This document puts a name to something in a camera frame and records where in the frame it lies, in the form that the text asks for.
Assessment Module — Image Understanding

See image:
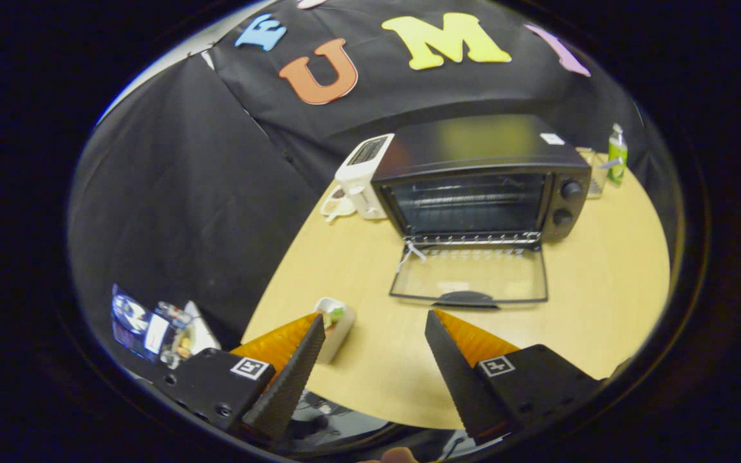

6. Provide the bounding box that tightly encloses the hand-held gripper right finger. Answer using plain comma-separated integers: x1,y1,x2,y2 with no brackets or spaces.
425,309,603,446

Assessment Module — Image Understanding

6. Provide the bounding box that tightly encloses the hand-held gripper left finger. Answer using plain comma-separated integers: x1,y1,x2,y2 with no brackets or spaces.
152,313,327,444

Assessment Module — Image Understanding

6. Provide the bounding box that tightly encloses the black toaster oven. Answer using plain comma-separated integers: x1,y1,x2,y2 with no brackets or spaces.
370,114,593,311

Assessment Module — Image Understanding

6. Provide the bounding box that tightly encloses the white pop-up toaster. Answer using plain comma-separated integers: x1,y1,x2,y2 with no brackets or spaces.
334,133,396,221

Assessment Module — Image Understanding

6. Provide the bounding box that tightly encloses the pile of colourful packets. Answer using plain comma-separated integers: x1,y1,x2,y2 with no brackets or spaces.
111,283,220,370

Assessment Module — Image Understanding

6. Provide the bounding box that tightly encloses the small white dish with spoon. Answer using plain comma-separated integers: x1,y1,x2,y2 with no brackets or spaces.
320,186,357,222

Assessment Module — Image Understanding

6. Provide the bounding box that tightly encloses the clear glass cup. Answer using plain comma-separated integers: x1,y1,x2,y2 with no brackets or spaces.
576,148,609,199

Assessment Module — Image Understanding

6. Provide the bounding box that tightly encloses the green label plastic bottle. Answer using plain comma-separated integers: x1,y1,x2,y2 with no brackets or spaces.
607,123,628,186

